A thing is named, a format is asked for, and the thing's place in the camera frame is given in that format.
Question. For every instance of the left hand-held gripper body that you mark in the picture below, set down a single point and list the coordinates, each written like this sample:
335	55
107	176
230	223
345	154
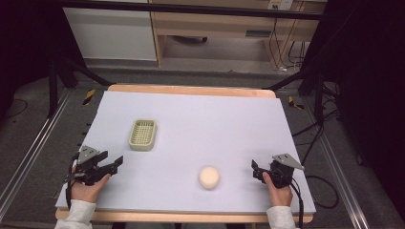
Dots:
87	170

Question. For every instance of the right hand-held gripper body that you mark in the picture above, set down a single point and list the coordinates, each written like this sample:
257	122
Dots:
281	173

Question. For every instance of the green plastic soap dish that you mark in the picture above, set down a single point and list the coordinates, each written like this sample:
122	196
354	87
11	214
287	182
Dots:
143	135

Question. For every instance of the round cream soap bar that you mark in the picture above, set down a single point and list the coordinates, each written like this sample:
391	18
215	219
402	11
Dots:
209	177

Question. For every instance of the person's left hand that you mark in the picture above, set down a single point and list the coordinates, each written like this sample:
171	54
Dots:
86	192

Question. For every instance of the person's right hand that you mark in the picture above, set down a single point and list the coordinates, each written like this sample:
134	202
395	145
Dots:
280	195

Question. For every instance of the yellow black tape strip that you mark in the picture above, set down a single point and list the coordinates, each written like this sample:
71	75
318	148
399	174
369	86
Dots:
89	97
295	104

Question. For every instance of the white foam mat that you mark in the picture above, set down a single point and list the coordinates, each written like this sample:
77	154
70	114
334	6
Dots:
207	127

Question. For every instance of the black metal stand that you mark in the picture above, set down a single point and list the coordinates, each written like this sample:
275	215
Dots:
53	89
318	95

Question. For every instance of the wooden table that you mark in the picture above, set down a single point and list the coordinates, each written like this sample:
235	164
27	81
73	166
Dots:
191	90

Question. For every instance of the white cabinet panel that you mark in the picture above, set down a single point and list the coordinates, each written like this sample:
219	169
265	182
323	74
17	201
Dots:
111	31

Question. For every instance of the dark curtain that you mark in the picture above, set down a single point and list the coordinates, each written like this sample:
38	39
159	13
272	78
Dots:
369	79
28	38

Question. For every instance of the wooden desk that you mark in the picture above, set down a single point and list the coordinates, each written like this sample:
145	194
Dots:
223	27

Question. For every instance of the white power strip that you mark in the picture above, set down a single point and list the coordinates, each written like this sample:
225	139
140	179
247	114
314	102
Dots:
280	4

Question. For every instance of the metal floor rail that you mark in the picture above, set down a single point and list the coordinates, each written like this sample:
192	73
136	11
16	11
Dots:
35	143
337	171

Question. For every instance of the black horizontal frame bar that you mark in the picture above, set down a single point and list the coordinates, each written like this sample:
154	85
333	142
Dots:
191	9

